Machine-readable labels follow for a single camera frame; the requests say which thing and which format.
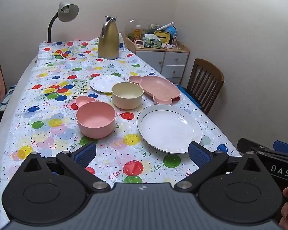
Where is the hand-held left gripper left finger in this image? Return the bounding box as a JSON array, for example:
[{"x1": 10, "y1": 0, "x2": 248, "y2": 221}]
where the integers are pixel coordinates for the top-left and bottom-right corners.
[{"x1": 21, "y1": 142, "x2": 111, "y2": 193}]

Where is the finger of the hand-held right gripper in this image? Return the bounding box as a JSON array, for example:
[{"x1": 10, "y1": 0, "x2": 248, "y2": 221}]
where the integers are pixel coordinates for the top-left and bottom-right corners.
[
  {"x1": 237, "y1": 138, "x2": 272, "y2": 157},
  {"x1": 273, "y1": 140, "x2": 288, "y2": 159}
]

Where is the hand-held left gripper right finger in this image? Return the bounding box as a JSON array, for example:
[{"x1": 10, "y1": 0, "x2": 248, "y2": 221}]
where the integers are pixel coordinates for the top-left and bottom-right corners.
[{"x1": 174, "y1": 141, "x2": 267, "y2": 193}]

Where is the pink round bowl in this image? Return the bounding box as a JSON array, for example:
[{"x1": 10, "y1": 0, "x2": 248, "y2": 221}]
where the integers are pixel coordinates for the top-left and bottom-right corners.
[{"x1": 76, "y1": 101, "x2": 116, "y2": 139}]

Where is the large white plate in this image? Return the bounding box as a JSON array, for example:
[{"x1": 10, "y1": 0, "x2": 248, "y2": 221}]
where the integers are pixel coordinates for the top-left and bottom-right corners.
[{"x1": 137, "y1": 104, "x2": 203, "y2": 154}]

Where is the pink heart-shaped dish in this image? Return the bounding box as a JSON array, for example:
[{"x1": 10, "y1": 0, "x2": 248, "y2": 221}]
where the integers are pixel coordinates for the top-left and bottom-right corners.
[{"x1": 75, "y1": 95, "x2": 96, "y2": 111}]

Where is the cream bowl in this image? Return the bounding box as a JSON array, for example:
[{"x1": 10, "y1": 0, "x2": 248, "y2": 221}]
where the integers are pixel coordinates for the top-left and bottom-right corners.
[{"x1": 111, "y1": 82, "x2": 144, "y2": 109}]

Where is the small white plate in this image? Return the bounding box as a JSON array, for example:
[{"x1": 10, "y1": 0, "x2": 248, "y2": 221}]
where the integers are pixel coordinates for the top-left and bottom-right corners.
[{"x1": 89, "y1": 74, "x2": 124, "y2": 93}]

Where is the pink bear-shaped plate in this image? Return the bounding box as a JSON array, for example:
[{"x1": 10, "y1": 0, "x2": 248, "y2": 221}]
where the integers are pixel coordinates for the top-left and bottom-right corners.
[{"x1": 129, "y1": 75, "x2": 181, "y2": 105}]

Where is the person's right hand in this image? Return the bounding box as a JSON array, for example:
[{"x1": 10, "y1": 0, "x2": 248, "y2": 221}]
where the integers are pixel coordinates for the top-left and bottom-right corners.
[{"x1": 280, "y1": 186, "x2": 288, "y2": 229}]

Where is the balloon print tablecloth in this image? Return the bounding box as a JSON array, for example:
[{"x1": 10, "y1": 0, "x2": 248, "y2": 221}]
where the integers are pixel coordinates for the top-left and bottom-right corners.
[{"x1": 0, "y1": 37, "x2": 242, "y2": 226}]

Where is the blue seat cushion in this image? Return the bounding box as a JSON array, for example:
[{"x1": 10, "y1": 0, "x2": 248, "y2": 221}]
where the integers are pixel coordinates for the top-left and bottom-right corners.
[{"x1": 178, "y1": 85, "x2": 203, "y2": 108}]

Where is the brown wooden chair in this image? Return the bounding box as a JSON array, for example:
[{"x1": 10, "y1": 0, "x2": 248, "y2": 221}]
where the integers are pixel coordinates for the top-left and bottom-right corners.
[{"x1": 186, "y1": 58, "x2": 225, "y2": 115}]

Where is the blue patterned cushion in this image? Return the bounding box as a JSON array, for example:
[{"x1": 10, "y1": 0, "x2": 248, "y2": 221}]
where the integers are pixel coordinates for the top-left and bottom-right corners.
[{"x1": 0, "y1": 87, "x2": 15, "y2": 112}]

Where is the white drawer cabinet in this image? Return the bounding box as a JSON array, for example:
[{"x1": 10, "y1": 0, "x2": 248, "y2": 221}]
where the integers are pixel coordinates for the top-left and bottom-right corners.
[{"x1": 134, "y1": 45, "x2": 190, "y2": 85}]

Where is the gold thermos jug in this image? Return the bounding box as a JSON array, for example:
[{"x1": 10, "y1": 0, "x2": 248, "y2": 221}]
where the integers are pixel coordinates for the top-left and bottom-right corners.
[{"x1": 98, "y1": 16, "x2": 120, "y2": 60}]

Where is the wooden desktop organizer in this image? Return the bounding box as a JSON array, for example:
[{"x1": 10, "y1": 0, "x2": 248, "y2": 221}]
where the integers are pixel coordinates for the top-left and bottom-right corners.
[{"x1": 123, "y1": 33, "x2": 185, "y2": 53}]

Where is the green tissue box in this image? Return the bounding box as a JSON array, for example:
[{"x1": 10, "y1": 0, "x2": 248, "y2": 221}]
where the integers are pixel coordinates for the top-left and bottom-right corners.
[{"x1": 142, "y1": 34, "x2": 163, "y2": 48}]

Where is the yellow box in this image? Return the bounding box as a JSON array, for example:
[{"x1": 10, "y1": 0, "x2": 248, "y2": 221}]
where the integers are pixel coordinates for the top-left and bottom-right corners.
[{"x1": 154, "y1": 30, "x2": 171, "y2": 44}]

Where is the white rod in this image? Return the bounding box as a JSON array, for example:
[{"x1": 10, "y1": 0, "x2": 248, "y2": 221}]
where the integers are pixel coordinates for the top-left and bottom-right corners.
[{"x1": 157, "y1": 21, "x2": 175, "y2": 30}]

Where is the clear plastic dome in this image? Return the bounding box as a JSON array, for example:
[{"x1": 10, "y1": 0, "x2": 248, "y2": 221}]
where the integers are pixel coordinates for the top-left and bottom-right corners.
[{"x1": 124, "y1": 19, "x2": 144, "y2": 39}]

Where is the grey gooseneck desk lamp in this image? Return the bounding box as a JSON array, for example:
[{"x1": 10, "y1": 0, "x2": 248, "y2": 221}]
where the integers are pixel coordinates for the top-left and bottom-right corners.
[{"x1": 47, "y1": 1, "x2": 79, "y2": 42}]

